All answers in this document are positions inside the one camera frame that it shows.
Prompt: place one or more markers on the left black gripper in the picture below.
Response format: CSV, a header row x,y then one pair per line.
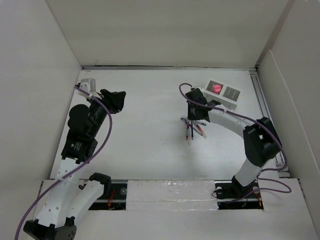
x,y
113,100

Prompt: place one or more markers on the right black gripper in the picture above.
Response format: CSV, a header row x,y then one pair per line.
x,y
190,115

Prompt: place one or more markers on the red capped pen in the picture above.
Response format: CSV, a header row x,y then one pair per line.
x,y
191,131

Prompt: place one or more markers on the pink eraser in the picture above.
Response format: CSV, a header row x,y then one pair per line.
x,y
217,88

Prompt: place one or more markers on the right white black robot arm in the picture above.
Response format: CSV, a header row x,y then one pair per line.
x,y
261,142

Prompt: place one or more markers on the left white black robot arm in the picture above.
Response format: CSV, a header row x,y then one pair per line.
x,y
64,206

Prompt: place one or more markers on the orange tipped clear pen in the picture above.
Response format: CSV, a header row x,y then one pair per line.
x,y
201,123

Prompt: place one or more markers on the blue clear pen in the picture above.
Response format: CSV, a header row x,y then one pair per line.
x,y
203,134

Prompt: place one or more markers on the white two-slot pen holder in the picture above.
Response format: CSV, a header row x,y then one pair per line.
x,y
228,96

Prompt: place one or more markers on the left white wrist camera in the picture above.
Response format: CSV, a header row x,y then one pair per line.
x,y
88,85

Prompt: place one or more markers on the aluminium rail front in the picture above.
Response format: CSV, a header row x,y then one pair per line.
x,y
116,200

